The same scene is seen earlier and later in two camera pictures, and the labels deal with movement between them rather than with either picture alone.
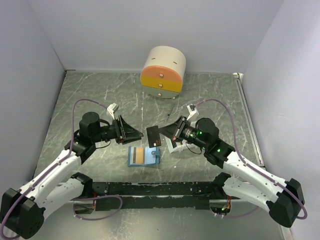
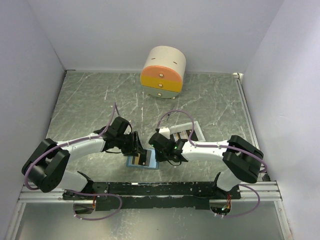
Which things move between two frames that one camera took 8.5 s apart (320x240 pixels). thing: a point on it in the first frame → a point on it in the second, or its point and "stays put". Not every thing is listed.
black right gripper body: x=187 y=133 → x=161 y=156
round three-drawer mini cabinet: x=162 y=73 stays put
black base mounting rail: x=170 y=195 stays put
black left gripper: x=129 y=134 → x=134 y=147
